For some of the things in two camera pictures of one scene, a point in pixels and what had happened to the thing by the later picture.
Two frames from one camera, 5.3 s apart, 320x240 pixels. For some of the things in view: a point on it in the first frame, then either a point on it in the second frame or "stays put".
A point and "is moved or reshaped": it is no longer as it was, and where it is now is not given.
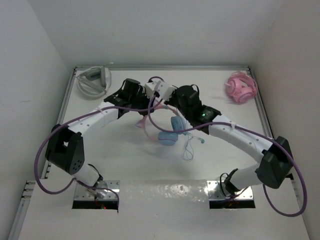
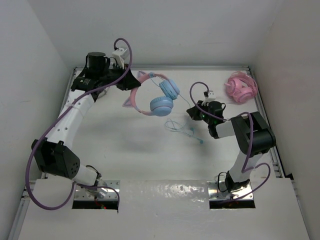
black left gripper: x=143 y=93 → x=127 y=82
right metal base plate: x=217 y=190 stays put
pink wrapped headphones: x=241 y=86 stays put
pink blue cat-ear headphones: x=178 y=125 is moved or reshaped
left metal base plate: x=102 y=190 stays put
